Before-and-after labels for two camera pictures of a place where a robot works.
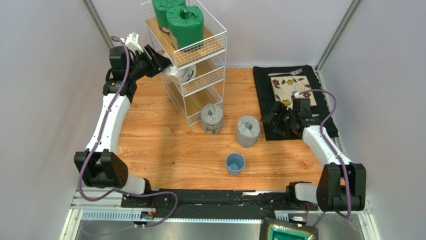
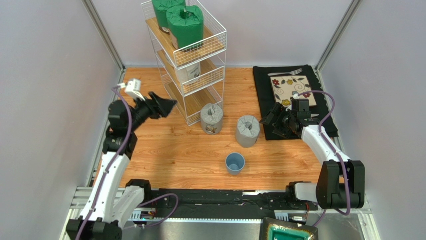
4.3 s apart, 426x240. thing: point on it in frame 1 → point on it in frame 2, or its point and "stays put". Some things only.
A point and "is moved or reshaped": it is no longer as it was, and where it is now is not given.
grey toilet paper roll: [248, 128] stays put
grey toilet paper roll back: [211, 116] stays put
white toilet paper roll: [184, 75] is moved or reshaped
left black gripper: [163, 61] → [168, 104]
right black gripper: [277, 117] stays put
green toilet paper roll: [186, 25] stays put
